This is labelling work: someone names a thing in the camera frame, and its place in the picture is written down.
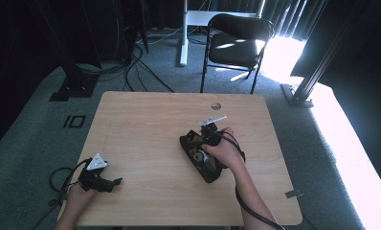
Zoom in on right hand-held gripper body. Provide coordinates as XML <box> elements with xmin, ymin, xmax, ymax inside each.
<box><xmin>198</xmin><ymin>114</ymin><xmax>228</xmax><ymax>147</ymax></box>

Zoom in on black metal stand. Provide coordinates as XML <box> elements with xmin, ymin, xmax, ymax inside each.
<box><xmin>280</xmin><ymin>0</ymin><xmax>349</xmax><ymax>109</ymax></box>
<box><xmin>34</xmin><ymin>0</ymin><xmax>101</xmax><ymax>103</ymax></box>

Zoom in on dark equipment cabinet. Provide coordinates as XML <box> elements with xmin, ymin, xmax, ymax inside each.
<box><xmin>114</xmin><ymin>0</ymin><xmax>149</xmax><ymax>62</ymax></box>

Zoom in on dark pleated curtain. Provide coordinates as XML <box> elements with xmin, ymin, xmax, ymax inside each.
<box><xmin>260</xmin><ymin>0</ymin><xmax>327</xmax><ymax>42</ymax></box>

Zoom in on black mesh pencil case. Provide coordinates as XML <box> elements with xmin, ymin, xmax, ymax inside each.
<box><xmin>179</xmin><ymin>128</ymin><xmax>225</xmax><ymax>184</ymax></box>

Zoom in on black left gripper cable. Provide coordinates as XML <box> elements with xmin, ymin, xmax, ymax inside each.
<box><xmin>32</xmin><ymin>157</ymin><xmax>93</xmax><ymax>230</ymax></box>

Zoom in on person's right hand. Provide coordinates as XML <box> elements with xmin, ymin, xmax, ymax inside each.
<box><xmin>201</xmin><ymin>126</ymin><xmax>246</xmax><ymax>173</ymax></box>

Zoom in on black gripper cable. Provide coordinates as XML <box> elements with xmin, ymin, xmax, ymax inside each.
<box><xmin>221</xmin><ymin>129</ymin><xmax>287</xmax><ymax>230</ymax></box>
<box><xmin>32</xmin><ymin>157</ymin><xmax>93</xmax><ymax>230</ymax></box>

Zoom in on black floor cables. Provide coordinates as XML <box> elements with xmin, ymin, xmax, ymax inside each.
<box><xmin>77</xmin><ymin>18</ymin><xmax>176</xmax><ymax>94</ymax></box>

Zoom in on white floor cable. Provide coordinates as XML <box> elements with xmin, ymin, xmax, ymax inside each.
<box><xmin>136</xmin><ymin>26</ymin><xmax>184</xmax><ymax>46</ymax></box>

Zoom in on person's left hand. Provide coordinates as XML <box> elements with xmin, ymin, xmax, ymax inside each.
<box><xmin>65</xmin><ymin>181</ymin><xmax>98</xmax><ymax>209</ymax></box>

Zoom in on black folding chair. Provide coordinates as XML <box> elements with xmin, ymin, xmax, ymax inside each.
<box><xmin>199</xmin><ymin>12</ymin><xmax>276</xmax><ymax>96</ymax></box>

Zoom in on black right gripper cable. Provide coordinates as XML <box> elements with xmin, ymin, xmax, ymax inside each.
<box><xmin>221</xmin><ymin>129</ymin><xmax>287</xmax><ymax>230</ymax></box>

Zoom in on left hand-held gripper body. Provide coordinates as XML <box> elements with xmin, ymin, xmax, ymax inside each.
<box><xmin>78</xmin><ymin>152</ymin><xmax>115</xmax><ymax>193</ymax></box>

